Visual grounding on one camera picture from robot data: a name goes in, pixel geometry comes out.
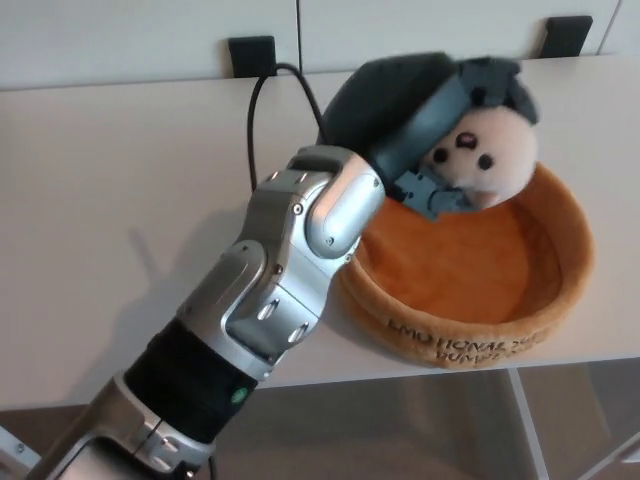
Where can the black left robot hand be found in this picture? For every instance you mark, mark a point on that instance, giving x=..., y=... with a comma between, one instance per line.
x=380, y=100

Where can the cream plush dumpling toy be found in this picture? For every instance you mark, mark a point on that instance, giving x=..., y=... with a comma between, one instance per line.
x=500, y=160

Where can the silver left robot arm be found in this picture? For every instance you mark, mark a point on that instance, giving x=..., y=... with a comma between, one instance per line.
x=270, y=260

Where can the orange round plush plate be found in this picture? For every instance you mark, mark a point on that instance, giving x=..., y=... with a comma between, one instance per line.
x=450, y=270

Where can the left black wall bracket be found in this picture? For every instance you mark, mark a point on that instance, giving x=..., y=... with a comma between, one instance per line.
x=250, y=56

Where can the black wall bracket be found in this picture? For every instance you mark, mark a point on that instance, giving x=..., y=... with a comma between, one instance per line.
x=567, y=37
x=250, y=56

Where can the right black wall bracket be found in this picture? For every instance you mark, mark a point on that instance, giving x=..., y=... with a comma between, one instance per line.
x=567, y=37

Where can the white table leg frame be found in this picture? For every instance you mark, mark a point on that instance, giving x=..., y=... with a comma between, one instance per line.
x=15, y=447
x=525, y=415

